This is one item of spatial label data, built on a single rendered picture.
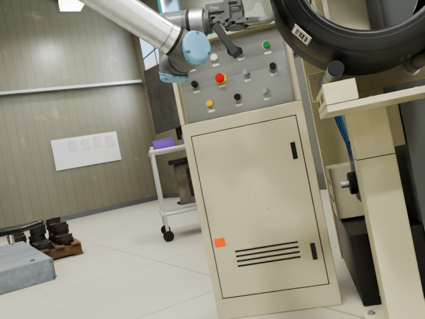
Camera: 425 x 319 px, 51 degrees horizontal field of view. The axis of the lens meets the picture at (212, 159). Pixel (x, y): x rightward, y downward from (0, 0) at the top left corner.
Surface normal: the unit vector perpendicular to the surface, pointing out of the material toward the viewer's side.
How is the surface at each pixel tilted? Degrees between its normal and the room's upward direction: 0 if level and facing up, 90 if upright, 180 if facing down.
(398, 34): 101
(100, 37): 90
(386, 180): 90
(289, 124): 90
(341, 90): 90
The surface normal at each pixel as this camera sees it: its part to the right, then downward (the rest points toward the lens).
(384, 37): -0.14, 0.22
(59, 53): 0.47, -0.10
